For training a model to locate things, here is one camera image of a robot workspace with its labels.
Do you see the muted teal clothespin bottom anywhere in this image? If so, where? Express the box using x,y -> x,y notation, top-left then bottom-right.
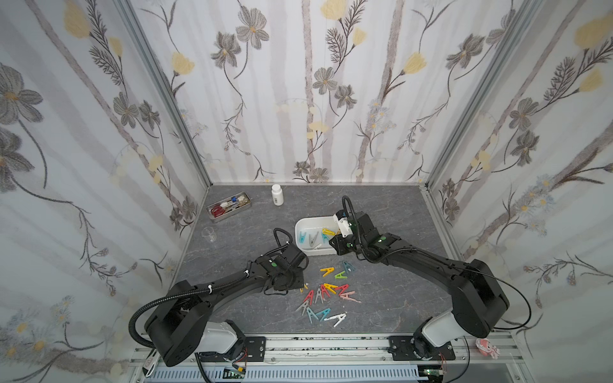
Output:
306,307 -> 320,324

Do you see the dark teal clothespin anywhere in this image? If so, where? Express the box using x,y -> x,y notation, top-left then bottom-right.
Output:
343,261 -> 355,274

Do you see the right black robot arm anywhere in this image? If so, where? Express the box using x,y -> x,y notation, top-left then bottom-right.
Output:
327,196 -> 519,361

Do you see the white clothespin bottom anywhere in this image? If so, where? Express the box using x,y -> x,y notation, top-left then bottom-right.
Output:
323,313 -> 347,328

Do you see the red clothespin right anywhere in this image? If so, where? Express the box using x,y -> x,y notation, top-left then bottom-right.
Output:
335,284 -> 349,295

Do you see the red clothespin centre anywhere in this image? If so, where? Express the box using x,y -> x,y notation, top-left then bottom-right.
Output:
320,284 -> 330,300

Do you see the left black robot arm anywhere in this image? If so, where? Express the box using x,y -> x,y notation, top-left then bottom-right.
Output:
128,239 -> 309,367

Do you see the red clothespin pile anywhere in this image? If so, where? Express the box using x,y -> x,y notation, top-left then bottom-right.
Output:
303,290 -> 315,306

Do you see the aluminium front rail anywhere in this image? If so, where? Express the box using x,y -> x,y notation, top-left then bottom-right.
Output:
130,332 -> 534,382

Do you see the metal tray with tools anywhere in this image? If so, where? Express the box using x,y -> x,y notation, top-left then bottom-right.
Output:
206,192 -> 252,223

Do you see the white pill bottle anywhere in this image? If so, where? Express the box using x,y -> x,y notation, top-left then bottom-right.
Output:
271,184 -> 284,206

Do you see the pink white small object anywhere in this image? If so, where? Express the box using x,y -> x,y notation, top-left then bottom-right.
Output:
475,338 -> 501,359

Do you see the white storage box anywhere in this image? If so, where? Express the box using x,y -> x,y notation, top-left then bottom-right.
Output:
295,215 -> 340,257

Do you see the grey clothespin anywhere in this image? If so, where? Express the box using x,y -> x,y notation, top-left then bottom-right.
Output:
295,301 -> 310,315
308,231 -> 319,249
314,289 -> 325,304

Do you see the pink clothespin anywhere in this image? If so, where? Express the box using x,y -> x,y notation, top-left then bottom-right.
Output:
338,291 -> 361,303

